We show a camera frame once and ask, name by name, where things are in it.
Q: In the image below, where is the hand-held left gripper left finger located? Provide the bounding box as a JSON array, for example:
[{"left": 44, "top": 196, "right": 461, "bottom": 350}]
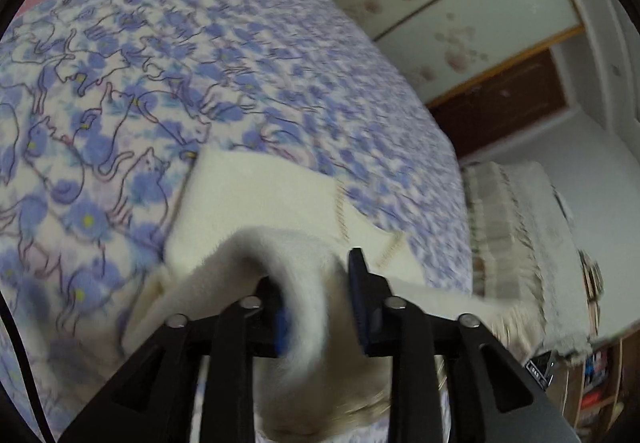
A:
[{"left": 57, "top": 275, "right": 291, "bottom": 443}]

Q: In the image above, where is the blue floral cat-print blanket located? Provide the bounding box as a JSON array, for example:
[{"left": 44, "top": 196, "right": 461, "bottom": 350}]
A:
[{"left": 0, "top": 0, "right": 475, "bottom": 443}]

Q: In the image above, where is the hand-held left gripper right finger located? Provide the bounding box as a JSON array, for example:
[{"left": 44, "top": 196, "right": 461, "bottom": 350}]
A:
[{"left": 347, "top": 247, "right": 581, "bottom": 443}]

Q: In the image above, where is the white knit cardigan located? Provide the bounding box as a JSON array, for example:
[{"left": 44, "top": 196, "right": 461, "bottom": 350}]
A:
[{"left": 119, "top": 146, "right": 547, "bottom": 443}]

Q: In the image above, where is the beige lace-covered cabinet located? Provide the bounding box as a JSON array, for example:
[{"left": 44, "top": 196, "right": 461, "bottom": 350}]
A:
[{"left": 459, "top": 160, "right": 607, "bottom": 366}]

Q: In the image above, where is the wooden bookshelf cabinet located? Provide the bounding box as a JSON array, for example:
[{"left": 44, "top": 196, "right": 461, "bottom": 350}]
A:
[{"left": 547, "top": 320, "right": 638, "bottom": 443}]

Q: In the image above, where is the floral sliding-door wardrobe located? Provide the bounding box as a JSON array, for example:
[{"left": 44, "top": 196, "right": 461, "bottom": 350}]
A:
[{"left": 290, "top": 0, "right": 586, "bottom": 106}]

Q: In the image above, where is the dark brown wooden door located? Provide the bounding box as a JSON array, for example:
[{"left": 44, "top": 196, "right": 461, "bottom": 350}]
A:
[{"left": 427, "top": 47, "right": 570, "bottom": 160}]

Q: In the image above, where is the black cable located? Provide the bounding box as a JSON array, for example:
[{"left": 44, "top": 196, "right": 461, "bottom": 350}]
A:
[{"left": 0, "top": 305, "right": 53, "bottom": 443}]

